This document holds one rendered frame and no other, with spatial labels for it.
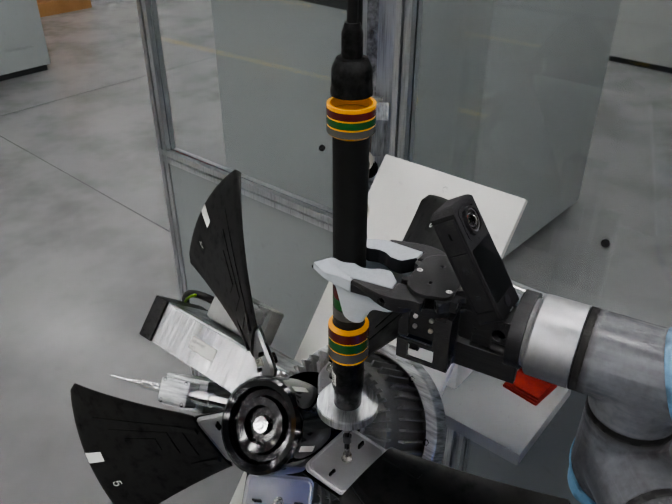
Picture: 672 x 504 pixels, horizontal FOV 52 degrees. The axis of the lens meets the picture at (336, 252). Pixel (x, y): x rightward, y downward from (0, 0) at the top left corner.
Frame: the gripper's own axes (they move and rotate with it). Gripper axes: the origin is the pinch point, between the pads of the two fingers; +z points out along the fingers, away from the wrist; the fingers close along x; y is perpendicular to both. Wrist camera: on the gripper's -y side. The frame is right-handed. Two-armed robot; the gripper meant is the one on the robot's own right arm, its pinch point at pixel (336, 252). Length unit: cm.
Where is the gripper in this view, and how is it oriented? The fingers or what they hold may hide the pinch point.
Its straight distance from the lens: 68.3
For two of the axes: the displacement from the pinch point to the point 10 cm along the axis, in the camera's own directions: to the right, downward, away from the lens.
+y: -0.1, 8.5, 5.3
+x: 4.9, -4.6, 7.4
